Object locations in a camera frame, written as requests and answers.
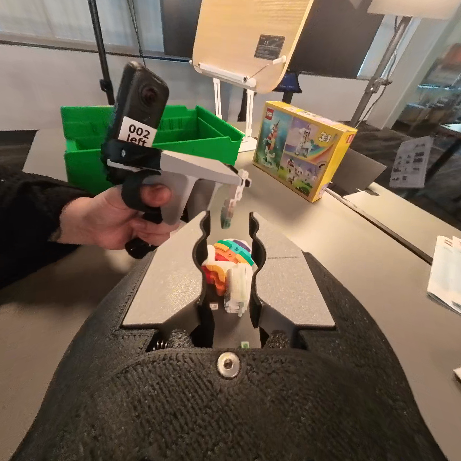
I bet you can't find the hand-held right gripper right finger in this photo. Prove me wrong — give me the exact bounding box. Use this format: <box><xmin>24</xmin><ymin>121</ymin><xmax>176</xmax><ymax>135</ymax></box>
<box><xmin>249</xmin><ymin>212</ymin><xmax>336</xmax><ymax>329</ymax></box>

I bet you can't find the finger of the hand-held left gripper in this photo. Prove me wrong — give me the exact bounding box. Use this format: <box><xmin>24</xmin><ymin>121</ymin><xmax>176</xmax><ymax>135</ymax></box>
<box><xmin>160</xmin><ymin>151</ymin><xmax>250</xmax><ymax>188</ymax></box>

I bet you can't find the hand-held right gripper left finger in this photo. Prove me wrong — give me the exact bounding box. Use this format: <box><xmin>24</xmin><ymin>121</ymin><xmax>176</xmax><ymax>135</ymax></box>
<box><xmin>122</xmin><ymin>211</ymin><xmax>211</xmax><ymax>329</ymax></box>

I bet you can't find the colourful lego unicorn model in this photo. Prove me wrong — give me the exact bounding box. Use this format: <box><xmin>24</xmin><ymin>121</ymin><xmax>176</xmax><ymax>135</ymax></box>
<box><xmin>201</xmin><ymin>238</ymin><xmax>255</xmax><ymax>318</ymax></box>

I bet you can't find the person's left forearm black sleeve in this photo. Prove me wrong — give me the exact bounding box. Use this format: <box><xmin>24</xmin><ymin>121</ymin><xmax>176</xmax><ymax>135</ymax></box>
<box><xmin>0</xmin><ymin>165</ymin><xmax>95</xmax><ymax>289</ymax></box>

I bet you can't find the yellow lego set box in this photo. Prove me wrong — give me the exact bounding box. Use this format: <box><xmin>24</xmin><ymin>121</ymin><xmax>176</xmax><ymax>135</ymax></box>
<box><xmin>252</xmin><ymin>100</ymin><xmax>358</xmax><ymax>203</ymax></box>

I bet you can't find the person's left hand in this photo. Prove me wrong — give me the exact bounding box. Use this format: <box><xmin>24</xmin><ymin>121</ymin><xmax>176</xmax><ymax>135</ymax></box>
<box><xmin>59</xmin><ymin>183</ymin><xmax>181</xmax><ymax>251</ymax></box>

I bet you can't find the green plastic sorting bin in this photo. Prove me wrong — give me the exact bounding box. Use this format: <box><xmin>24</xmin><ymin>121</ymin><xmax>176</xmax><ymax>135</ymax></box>
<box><xmin>60</xmin><ymin>104</ymin><xmax>246</xmax><ymax>196</ymax></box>

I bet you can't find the black tripod pole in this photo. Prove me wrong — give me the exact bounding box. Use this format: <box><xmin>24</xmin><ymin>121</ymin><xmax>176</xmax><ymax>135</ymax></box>
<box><xmin>87</xmin><ymin>0</ymin><xmax>116</xmax><ymax>107</ymax></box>

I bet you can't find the wooden book stand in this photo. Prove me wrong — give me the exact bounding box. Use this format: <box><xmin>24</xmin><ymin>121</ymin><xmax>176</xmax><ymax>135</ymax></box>
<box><xmin>189</xmin><ymin>0</ymin><xmax>315</xmax><ymax>154</ymax></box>

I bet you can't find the grey flat board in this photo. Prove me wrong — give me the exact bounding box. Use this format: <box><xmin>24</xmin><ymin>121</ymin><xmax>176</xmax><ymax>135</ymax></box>
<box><xmin>329</xmin><ymin>147</ymin><xmax>388</xmax><ymax>197</ymax></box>

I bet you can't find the white instruction booklet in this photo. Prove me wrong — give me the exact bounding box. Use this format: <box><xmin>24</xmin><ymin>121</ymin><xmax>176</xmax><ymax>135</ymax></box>
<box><xmin>426</xmin><ymin>236</ymin><xmax>461</xmax><ymax>315</ymax></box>

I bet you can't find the grey printed paper sheet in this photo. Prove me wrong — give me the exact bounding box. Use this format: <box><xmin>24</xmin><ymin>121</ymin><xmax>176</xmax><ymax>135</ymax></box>
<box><xmin>389</xmin><ymin>136</ymin><xmax>434</xmax><ymax>189</ymax></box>

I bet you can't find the large black screen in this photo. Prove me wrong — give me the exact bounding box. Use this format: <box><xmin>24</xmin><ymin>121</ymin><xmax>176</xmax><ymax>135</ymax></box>
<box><xmin>160</xmin><ymin>0</ymin><xmax>385</xmax><ymax>79</ymax></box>

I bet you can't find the grey light stand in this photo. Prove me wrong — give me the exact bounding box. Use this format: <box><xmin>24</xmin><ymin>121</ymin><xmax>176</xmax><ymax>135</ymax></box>
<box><xmin>349</xmin><ymin>16</ymin><xmax>413</xmax><ymax>127</ymax></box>

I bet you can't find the white softbox light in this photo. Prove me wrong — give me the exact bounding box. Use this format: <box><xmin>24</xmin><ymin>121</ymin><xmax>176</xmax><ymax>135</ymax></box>
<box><xmin>367</xmin><ymin>0</ymin><xmax>461</xmax><ymax>19</ymax></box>

